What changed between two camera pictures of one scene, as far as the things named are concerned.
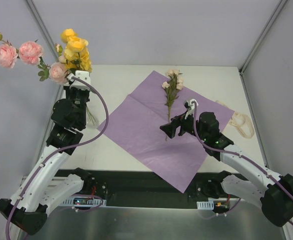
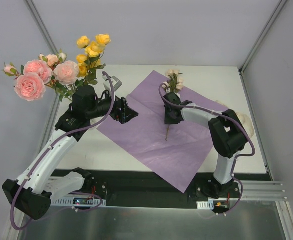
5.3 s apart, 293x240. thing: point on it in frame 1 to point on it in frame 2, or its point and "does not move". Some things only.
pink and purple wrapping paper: [135, 126] does not move
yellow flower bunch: [76, 54] to [89, 63]
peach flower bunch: [175, 82] does not move
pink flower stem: [6, 54] to [53, 71]
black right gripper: [182, 125] to [171, 115]
